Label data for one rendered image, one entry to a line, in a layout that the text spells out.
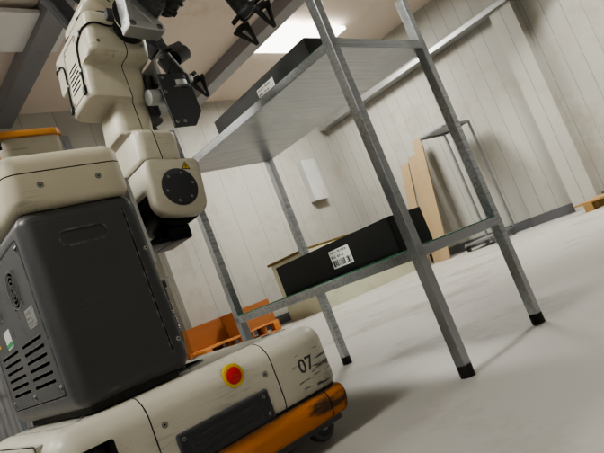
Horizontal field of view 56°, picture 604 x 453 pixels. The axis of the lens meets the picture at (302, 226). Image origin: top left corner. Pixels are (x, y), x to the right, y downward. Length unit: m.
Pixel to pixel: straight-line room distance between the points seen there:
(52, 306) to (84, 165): 0.30
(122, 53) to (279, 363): 0.91
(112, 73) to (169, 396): 0.89
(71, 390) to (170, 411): 0.19
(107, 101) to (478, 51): 6.97
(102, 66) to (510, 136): 6.84
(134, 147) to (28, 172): 0.40
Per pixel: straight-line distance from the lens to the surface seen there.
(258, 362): 1.28
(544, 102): 7.65
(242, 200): 8.21
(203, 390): 1.21
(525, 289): 1.84
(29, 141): 1.46
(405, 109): 8.85
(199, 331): 6.69
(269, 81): 1.93
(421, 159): 8.41
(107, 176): 1.29
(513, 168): 8.07
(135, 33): 1.58
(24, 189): 1.23
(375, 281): 7.70
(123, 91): 1.64
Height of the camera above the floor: 0.36
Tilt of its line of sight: 6 degrees up
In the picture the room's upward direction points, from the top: 21 degrees counter-clockwise
